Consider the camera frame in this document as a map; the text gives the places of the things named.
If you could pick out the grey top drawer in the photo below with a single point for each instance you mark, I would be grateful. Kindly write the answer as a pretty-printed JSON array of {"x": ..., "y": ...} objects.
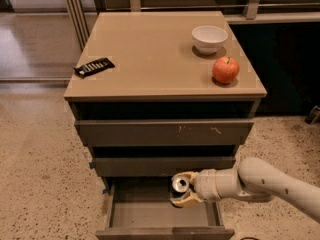
[{"x": 130, "y": 133}]

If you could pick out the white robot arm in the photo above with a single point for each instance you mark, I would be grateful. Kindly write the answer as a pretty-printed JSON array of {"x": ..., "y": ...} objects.
[{"x": 253, "y": 180}]

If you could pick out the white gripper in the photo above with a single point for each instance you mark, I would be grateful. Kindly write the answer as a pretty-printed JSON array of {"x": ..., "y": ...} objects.
[{"x": 204, "y": 185}]

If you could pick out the blue pepsi can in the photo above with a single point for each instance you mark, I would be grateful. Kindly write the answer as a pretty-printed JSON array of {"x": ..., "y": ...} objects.
[{"x": 180, "y": 184}]

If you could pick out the dark object on floor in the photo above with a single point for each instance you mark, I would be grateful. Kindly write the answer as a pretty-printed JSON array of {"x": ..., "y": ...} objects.
[{"x": 313, "y": 116}]

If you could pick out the white bowl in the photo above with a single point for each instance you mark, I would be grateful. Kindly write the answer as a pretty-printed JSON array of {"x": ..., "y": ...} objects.
[{"x": 208, "y": 39}]

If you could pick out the black snack bar wrapper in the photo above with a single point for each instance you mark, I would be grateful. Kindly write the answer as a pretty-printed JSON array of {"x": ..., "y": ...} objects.
[{"x": 93, "y": 67}]

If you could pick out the grey open bottom drawer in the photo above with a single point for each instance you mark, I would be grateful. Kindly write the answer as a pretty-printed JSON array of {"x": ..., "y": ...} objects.
[{"x": 139, "y": 209}]

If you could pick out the grey middle drawer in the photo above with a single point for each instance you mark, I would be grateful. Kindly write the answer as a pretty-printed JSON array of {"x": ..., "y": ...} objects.
[{"x": 155, "y": 166}]

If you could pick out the grey drawer cabinet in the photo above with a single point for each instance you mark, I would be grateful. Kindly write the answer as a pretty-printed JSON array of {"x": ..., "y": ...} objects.
[{"x": 160, "y": 75}]

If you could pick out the red apple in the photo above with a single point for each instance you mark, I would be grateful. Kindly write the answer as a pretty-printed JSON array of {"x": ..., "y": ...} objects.
[{"x": 225, "y": 70}]

